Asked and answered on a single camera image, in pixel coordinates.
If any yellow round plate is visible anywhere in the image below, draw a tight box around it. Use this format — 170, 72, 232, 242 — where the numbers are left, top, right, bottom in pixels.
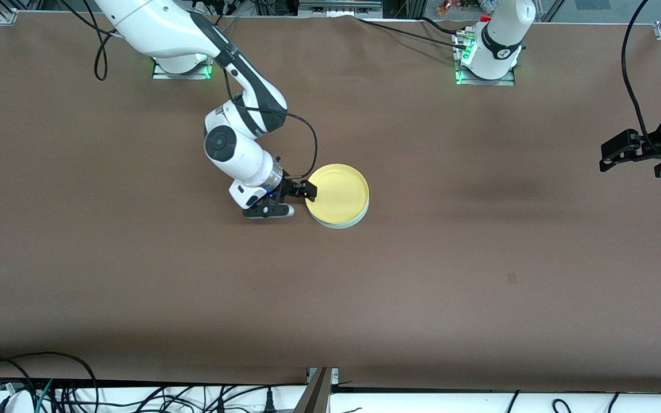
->
305, 163, 370, 225

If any pale green round plate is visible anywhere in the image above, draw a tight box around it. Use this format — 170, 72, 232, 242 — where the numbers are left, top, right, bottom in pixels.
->
309, 201, 370, 230

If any brown table mat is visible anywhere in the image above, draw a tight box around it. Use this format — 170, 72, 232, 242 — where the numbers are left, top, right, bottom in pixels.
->
0, 11, 661, 393

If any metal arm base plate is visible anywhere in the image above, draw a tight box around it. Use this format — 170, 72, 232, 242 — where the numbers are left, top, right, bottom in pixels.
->
453, 29, 516, 87
151, 54, 214, 80

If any black cable on mat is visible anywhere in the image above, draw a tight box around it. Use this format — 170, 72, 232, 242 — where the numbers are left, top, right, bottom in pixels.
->
355, 16, 469, 49
419, 16, 463, 36

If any aluminium frame profile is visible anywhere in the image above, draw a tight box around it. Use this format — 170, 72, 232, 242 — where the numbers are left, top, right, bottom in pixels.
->
293, 367, 340, 413

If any black adapter cable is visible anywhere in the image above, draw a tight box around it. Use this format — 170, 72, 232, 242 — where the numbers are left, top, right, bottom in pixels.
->
551, 392, 621, 413

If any black looped cable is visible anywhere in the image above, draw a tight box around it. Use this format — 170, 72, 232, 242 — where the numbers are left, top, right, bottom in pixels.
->
0, 351, 99, 413

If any green cable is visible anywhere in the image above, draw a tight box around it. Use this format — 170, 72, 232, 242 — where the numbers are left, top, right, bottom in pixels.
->
35, 379, 56, 413

